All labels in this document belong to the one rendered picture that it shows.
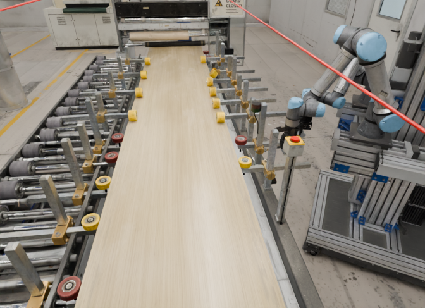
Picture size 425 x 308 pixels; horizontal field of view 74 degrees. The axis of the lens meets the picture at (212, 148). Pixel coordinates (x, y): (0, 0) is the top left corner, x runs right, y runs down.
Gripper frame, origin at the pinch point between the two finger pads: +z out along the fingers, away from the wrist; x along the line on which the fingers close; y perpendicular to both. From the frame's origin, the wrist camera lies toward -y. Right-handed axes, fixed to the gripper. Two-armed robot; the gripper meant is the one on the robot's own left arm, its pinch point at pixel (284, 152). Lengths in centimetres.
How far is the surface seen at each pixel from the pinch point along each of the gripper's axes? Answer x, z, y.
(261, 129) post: -4.3, -7.2, -19.2
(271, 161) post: -13.0, 0.2, 4.2
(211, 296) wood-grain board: -79, 3, 59
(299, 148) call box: -20.8, -26.7, 30.9
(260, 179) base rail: -10.7, 22.7, -6.3
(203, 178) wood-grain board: -54, 3, -2
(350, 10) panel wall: 377, -24, -290
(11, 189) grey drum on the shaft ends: -150, 9, -47
